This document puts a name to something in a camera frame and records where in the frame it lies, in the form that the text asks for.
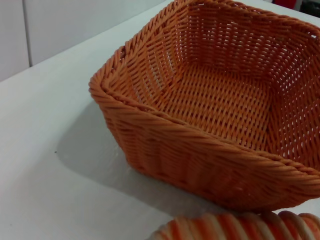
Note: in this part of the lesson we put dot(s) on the orange white striped bread toy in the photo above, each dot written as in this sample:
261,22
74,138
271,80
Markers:
235,227

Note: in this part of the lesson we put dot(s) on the orange woven rectangular basket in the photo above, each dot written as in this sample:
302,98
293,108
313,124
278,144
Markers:
212,120

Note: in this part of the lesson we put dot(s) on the dark red background object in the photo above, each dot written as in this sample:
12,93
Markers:
303,5

